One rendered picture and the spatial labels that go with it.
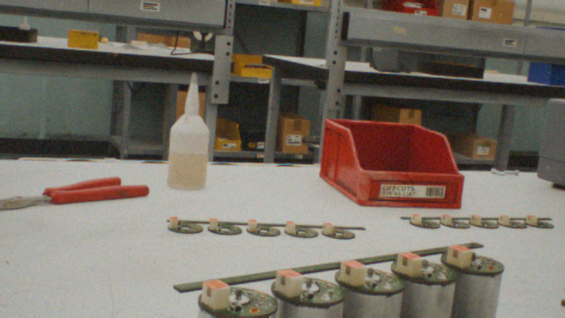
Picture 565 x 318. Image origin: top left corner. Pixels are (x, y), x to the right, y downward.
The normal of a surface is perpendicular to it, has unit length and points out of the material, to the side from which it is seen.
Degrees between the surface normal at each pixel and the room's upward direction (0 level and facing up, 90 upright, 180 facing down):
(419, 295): 90
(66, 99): 90
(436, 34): 90
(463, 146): 89
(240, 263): 0
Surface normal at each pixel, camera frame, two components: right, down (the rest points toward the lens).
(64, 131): 0.36, 0.20
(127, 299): 0.10, -0.98
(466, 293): -0.36, 0.14
